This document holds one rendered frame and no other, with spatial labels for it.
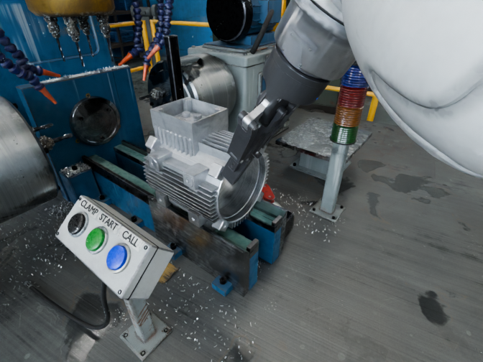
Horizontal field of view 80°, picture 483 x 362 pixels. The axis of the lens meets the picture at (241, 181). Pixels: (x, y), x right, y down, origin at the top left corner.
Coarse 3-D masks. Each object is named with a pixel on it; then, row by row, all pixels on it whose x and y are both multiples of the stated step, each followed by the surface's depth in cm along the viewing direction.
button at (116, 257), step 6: (114, 246) 36; (120, 246) 35; (114, 252) 35; (120, 252) 35; (126, 252) 35; (108, 258) 35; (114, 258) 35; (120, 258) 35; (108, 264) 35; (114, 264) 35; (120, 264) 34
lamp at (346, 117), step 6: (336, 108) 67; (342, 108) 66; (348, 108) 65; (354, 108) 64; (360, 108) 65; (336, 114) 68; (342, 114) 66; (348, 114) 65; (354, 114) 65; (360, 114) 66; (336, 120) 68; (342, 120) 67; (348, 120) 66; (354, 120) 66; (348, 126) 67
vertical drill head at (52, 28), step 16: (32, 0) 59; (48, 0) 58; (64, 0) 58; (80, 0) 59; (96, 0) 62; (112, 0) 66; (48, 16) 60; (64, 16) 60; (80, 16) 61; (96, 16) 66
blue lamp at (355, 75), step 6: (354, 66) 60; (348, 72) 61; (354, 72) 60; (360, 72) 60; (342, 78) 64; (348, 78) 62; (354, 78) 61; (360, 78) 61; (342, 84) 64; (348, 84) 62; (354, 84) 62; (360, 84) 61; (366, 84) 62
